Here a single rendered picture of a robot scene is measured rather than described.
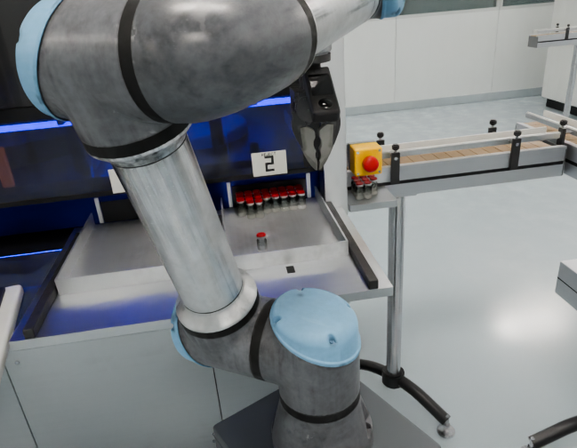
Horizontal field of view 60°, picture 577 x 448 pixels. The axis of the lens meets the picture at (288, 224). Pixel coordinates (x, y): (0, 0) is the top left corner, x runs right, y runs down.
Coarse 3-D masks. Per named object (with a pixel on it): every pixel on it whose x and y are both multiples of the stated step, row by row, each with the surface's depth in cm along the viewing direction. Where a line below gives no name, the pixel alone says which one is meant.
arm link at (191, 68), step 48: (144, 0) 38; (192, 0) 38; (240, 0) 39; (288, 0) 42; (336, 0) 53; (384, 0) 67; (144, 48) 38; (192, 48) 38; (240, 48) 39; (288, 48) 42; (144, 96) 40; (192, 96) 40; (240, 96) 41
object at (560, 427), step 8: (576, 416) 157; (560, 424) 156; (568, 424) 155; (576, 424) 155; (544, 432) 157; (552, 432) 156; (560, 432) 155; (568, 432) 155; (536, 440) 156; (544, 440) 155; (552, 440) 155
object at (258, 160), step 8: (264, 152) 121; (272, 152) 122; (280, 152) 122; (256, 160) 122; (264, 160) 122; (280, 160) 123; (256, 168) 123; (264, 168) 123; (272, 168) 123; (280, 168) 124; (256, 176) 124
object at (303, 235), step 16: (320, 208) 130; (224, 224) 121; (240, 224) 124; (256, 224) 124; (272, 224) 123; (288, 224) 122; (304, 224) 122; (320, 224) 121; (336, 224) 113; (240, 240) 116; (256, 240) 116; (272, 240) 115; (288, 240) 115; (304, 240) 114; (320, 240) 113; (336, 240) 113; (240, 256) 103; (256, 256) 103; (272, 256) 104; (288, 256) 104; (304, 256) 105; (320, 256) 106; (336, 256) 106
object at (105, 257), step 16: (96, 224) 131; (112, 224) 130; (128, 224) 130; (80, 240) 117; (96, 240) 122; (112, 240) 121; (128, 240) 121; (144, 240) 120; (80, 256) 115; (96, 256) 114; (112, 256) 114; (128, 256) 113; (144, 256) 113; (64, 272) 104; (80, 272) 108; (96, 272) 108; (112, 272) 100; (128, 272) 101; (144, 272) 101; (160, 272) 102; (64, 288) 100; (80, 288) 101; (96, 288) 101
